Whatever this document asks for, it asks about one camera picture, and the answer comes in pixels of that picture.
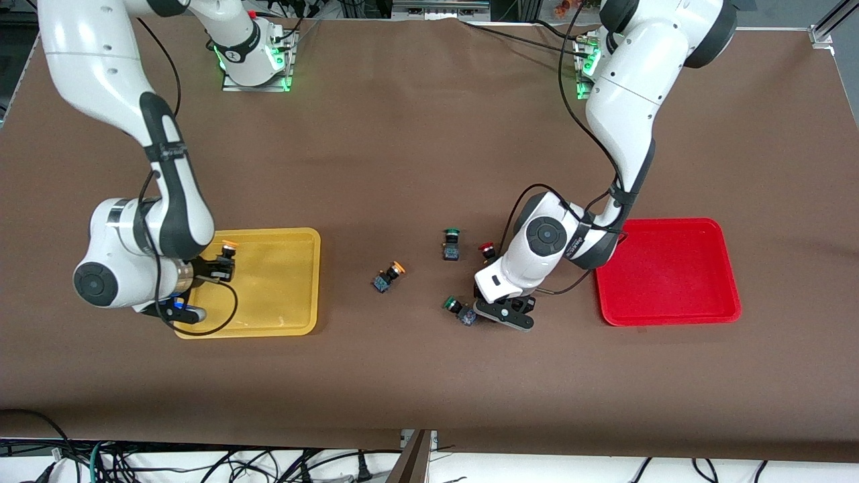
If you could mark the brown table cover mat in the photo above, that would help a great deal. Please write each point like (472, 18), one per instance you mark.
(402, 147)

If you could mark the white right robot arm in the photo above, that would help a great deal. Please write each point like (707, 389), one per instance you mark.
(100, 54)

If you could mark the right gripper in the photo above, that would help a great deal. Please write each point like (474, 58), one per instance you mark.
(203, 270)

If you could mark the yellow plastic tray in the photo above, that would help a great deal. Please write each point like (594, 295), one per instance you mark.
(275, 288)

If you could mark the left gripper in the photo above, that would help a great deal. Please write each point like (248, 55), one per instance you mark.
(518, 304)

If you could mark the metal corner bracket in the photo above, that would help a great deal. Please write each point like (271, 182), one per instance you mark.
(822, 37)

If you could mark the metal table leg bracket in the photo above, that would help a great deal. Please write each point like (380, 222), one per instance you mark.
(413, 463)

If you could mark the aluminium frame profile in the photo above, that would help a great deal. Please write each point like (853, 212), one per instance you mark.
(439, 8)

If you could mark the red plastic tray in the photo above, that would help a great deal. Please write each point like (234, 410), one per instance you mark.
(671, 275)

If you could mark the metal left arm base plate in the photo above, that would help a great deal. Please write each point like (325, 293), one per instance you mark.
(581, 94)

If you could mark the green push button switch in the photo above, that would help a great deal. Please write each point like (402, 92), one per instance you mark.
(451, 245)
(458, 308)

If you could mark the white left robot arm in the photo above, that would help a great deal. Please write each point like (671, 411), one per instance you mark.
(631, 100)

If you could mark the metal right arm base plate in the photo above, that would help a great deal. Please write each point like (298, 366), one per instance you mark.
(231, 85)

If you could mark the yellow push button switch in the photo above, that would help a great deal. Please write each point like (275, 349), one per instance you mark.
(229, 245)
(388, 277)

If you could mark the red push button switch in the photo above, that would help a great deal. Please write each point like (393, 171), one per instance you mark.
(486, 249)

